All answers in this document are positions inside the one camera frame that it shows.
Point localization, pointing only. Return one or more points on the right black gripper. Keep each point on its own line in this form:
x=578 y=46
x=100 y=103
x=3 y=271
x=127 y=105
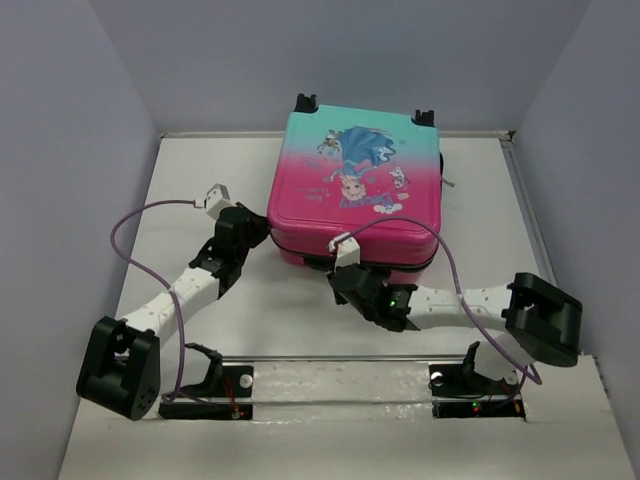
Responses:
x=338 y=298

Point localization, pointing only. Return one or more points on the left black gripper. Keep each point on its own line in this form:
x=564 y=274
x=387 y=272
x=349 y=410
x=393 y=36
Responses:
x=261 y=226

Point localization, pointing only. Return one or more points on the pink teal kids suitcase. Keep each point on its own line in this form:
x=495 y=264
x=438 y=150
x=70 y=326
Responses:
x=373 y=173

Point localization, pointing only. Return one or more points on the silver zipper pull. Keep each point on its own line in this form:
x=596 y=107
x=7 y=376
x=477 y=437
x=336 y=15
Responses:
x=448 y=183

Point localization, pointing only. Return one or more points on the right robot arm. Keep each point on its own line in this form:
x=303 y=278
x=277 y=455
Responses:
x=522 y=323

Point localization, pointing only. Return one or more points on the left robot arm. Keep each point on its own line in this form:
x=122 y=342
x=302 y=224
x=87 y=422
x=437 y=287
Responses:
x=121 y=368

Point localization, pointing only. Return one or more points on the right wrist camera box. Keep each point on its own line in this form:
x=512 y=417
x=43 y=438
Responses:
x=345 y=249

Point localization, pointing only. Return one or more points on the aluminium table rail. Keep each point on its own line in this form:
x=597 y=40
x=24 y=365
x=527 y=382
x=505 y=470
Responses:
x=447 y=358

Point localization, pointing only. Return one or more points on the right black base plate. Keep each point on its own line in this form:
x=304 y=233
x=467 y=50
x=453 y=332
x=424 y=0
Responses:
x=459 y=395

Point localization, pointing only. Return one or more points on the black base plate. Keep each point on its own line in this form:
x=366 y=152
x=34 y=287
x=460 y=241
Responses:
x=459 y=395
x=225 y=398

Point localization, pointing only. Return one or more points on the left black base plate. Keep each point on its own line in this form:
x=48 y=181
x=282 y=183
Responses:
x=225 y=398

